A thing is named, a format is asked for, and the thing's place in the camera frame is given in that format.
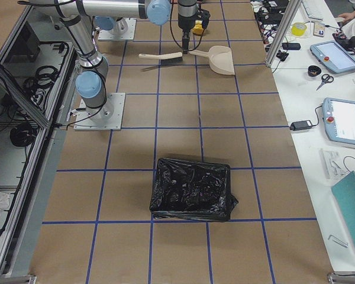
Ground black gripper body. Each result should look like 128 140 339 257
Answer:
196 8 210 30
177 0 197 32

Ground yellow sponge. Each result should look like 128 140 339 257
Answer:
192 20 204 36

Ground beige hand brush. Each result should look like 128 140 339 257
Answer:
138 52 183 64

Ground beige dustpan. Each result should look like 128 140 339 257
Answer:
189 46 235 75

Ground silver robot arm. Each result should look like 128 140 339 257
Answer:
94 1 210 39
18 1 173 121

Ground black lined trash bin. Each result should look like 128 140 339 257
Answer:
149 158 238 222

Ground yellow tape roll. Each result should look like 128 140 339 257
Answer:
291 22 307 37

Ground white keyboard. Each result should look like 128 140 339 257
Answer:
302 0 323 21

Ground small black bowl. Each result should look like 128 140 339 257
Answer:
307 65 322 78

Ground far teach pendant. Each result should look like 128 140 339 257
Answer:
309 41 355 74

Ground teach pendant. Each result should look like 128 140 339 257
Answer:
322 98 355 147
309 41 355 74

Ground black scissors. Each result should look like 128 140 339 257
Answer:
316 73 334 91

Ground black power adapter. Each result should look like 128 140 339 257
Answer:
289 120 313 131

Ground seated person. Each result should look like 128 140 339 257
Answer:
337 0 355 51

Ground near teach pendant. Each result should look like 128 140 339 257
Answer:
322 98 355 147

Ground teal folder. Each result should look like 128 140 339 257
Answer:
331 171 355 247

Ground metal hex key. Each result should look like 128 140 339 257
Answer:
328 234 348 248

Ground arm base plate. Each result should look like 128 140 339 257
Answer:
98 18 137 41
73 93 125 131

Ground aluminium frame post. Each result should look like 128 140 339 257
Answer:
265 0 302 67

